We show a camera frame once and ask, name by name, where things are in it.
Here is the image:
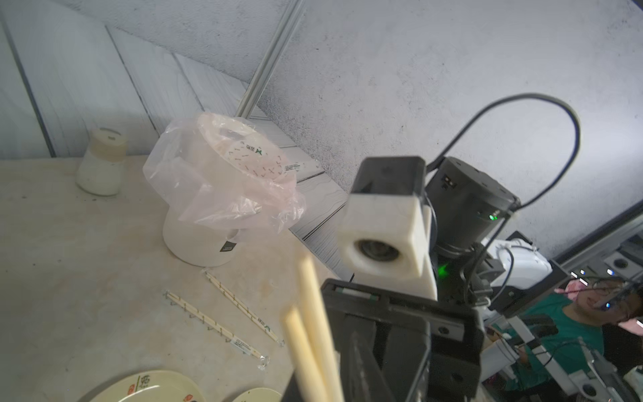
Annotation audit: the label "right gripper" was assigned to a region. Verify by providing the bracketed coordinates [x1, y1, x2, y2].
[321, 279, 484, 401]

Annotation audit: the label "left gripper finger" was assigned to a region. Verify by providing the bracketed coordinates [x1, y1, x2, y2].
[281, 374, 296, 402]

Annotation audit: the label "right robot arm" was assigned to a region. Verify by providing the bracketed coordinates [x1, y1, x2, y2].
[321, 157, 562, 401]

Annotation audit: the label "wrapped chopsticks on table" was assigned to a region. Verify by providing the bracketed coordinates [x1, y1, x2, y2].
[204, 271, 285, 347]
[163, 291, 270, 370]

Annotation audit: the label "cream floral plate front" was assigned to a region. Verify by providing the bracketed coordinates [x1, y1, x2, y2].
[233, 387, 282, 402]

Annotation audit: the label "cream floral plate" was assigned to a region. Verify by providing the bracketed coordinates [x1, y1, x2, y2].
[90, 370, 206, 402]
[233, 387, 282, 402]

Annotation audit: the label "cream floral plate middle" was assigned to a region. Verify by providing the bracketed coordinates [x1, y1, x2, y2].
[90, 370, 206, 402]

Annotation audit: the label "person in green shirt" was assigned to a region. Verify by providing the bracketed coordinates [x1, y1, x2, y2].
[524, 278, 642, 375]

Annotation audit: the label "white bucket with pink bag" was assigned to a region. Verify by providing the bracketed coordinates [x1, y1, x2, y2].
[143, 112, 306, 267]

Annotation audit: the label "small bottle with black cap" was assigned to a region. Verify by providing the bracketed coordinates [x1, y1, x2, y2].
[75, 128, 127, 196]

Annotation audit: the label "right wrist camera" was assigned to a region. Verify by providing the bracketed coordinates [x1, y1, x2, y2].
[337, 156, 438, 301]

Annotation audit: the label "right aluminium frame post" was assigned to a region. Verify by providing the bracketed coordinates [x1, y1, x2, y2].
[235, 0, 306, 119]

